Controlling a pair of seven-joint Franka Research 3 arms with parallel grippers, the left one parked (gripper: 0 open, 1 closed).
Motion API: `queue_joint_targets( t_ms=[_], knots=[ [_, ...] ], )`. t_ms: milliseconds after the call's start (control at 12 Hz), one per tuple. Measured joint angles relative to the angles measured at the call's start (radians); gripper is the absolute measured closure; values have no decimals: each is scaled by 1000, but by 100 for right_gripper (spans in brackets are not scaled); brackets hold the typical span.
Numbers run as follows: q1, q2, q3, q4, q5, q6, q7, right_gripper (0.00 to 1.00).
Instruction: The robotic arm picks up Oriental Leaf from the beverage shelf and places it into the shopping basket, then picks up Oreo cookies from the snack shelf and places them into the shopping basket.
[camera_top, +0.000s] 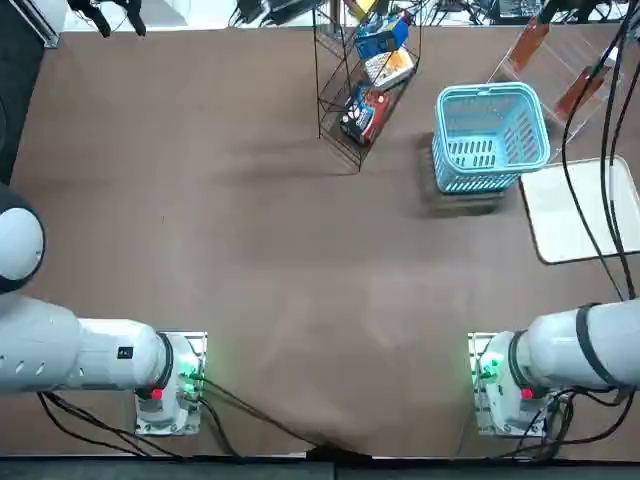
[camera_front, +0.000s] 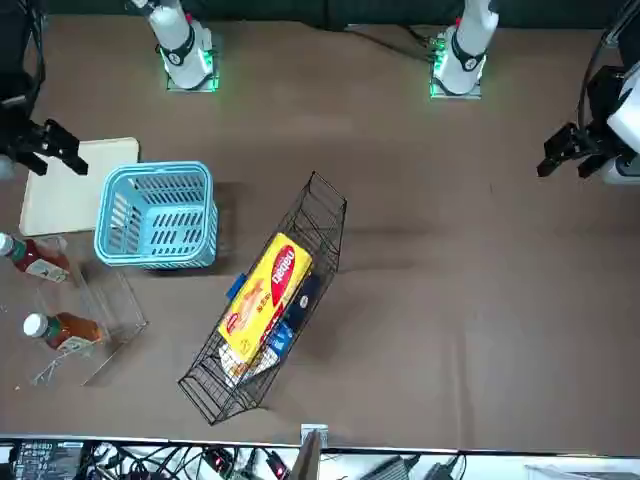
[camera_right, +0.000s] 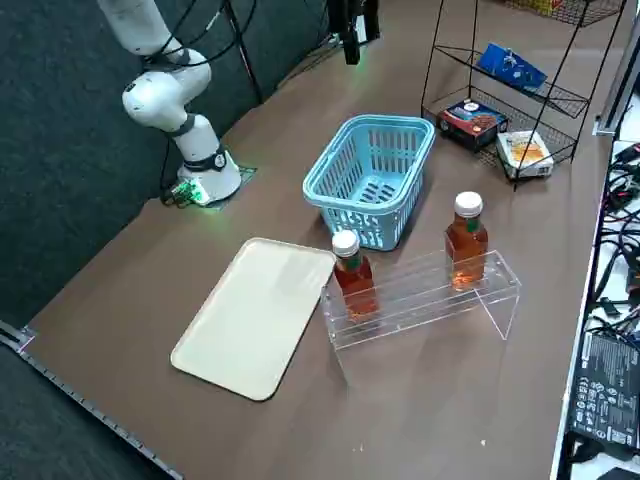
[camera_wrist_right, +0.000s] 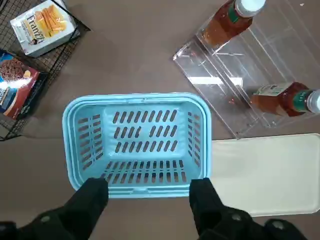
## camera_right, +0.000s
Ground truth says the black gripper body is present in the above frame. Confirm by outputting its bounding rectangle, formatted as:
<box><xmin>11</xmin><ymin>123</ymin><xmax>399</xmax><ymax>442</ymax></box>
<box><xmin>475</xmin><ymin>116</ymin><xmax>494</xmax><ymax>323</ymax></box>
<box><xmin>330</xmin><ymin>0</ymin><xmax>380</xmax><ymax>24</ymax></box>

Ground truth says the blue Oreo cookie box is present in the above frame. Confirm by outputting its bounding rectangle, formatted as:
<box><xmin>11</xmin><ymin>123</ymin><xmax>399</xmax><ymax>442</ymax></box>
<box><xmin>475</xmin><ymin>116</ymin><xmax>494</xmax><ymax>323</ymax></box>
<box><xmin>475</xmin><ymin>42</ymin><xmax>549</xmax><ymax>94</ymax></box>

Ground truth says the amber tea bottle white cap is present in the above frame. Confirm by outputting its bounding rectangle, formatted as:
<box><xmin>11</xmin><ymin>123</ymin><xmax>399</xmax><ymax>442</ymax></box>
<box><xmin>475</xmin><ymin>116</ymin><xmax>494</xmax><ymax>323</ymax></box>
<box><xmin>443</xmin><ymin>191</ymin><xmax>490</xmax><ymax>294</ymax></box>
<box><xmin>331</xmin><ymin>230</ymin><xmax>381</xmax><ymax>326</ymax></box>

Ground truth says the light blue plastic shopping basket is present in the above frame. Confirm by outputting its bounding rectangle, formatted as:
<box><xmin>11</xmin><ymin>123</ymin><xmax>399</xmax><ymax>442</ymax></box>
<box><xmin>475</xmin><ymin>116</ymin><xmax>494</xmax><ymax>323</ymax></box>
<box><xmin>302</xmin><ymin>113</ymin><xmax>436</xmax><ymax>252</ymax></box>

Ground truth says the clear acrylic step shelf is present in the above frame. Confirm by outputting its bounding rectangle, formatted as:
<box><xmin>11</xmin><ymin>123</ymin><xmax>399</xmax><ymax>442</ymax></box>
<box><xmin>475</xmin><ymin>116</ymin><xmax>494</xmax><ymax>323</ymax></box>
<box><xmin>319</xmin><ymin>248</ymin><xmax>523</xmax><ymax>389</ymax></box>

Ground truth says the black stand pole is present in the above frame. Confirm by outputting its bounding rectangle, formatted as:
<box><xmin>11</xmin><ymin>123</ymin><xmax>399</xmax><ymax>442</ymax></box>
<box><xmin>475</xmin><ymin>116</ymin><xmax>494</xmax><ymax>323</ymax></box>
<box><xmin>224</xmin><ymin>0</ymin><xmax>265</xmax><ymax>105</ymax></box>

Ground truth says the dark chocolate cookie box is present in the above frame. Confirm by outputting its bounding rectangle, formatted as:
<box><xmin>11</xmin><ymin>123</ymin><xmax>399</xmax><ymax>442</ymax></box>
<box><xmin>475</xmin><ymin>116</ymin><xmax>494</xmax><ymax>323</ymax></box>
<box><xmin>436</xmin><ymin>98</ymin><xmax>511</xmax><ymax>154</ymax></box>

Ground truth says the yellow wafer box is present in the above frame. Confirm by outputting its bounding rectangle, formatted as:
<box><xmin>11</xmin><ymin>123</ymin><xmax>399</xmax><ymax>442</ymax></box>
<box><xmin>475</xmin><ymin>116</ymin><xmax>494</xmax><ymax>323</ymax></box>
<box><xmin>507</xmin><ymin>0</ymin><xmax>569</xmax><ymax>14</ymax></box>

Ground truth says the white cracker box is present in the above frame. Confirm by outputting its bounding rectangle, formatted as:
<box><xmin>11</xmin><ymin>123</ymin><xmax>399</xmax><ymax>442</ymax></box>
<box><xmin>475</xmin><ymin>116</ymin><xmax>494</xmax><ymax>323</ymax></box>
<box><xmin>494</xmin><ymin>129</ymin><xmax>556</xmax><ymax>180</ymax></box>

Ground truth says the cream plastic tray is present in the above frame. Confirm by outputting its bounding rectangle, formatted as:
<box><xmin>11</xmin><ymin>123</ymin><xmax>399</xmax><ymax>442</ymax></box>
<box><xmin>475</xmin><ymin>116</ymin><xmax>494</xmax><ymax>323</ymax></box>
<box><xmin>169</xmin><ymin>236</ymin><xmax>337</xmax><ymax>403</ymax></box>

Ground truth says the black labelled power adapter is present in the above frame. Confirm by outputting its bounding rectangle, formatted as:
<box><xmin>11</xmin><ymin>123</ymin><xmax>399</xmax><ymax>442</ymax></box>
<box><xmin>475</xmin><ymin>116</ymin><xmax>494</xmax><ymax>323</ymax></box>
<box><xmin>567</xmin><ymin>329</ymin><xmax>640</xmax><ymax>451</ymax></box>

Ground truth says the black wire snack shelf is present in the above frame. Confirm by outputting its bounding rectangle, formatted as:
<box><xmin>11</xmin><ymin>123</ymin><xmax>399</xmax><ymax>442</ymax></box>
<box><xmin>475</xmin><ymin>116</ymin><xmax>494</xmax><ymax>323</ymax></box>
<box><xmin>419</xmin><ymin>0</ymin><xmax>629</xmax><ymax>192</ymax></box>

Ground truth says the black base cable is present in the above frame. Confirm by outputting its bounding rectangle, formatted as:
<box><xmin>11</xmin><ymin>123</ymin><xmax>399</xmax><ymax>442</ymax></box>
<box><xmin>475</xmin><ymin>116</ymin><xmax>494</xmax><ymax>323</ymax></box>
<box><xmin>158</xmin><ymin>132</ymin><xmax>174</xmax><ymax>201</ymax></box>

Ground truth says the aluminium camera post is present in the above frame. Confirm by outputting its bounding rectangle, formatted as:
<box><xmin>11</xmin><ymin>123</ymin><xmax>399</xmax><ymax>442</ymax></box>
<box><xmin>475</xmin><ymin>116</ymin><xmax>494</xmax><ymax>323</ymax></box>
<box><xmin>593</xmin><ymin>0</ymin><xmax>640</xmax><ymax>137</ymax></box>

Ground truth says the tangled black cable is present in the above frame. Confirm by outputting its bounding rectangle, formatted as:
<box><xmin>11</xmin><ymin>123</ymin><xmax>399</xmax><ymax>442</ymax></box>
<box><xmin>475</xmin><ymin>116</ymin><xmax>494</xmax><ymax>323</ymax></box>
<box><xmin>592</xmin><ymin>144</ymin><xmax>640</xmax><ymax>331</ymax></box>

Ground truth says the aluminium edge rail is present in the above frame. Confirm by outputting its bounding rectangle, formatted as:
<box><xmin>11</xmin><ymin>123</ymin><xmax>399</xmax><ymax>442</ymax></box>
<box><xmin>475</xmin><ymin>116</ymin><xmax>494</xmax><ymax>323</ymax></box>
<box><xmin>0</xmin><ymin>319</ymin><xmax>184</xmax><ymax>480</ymax></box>

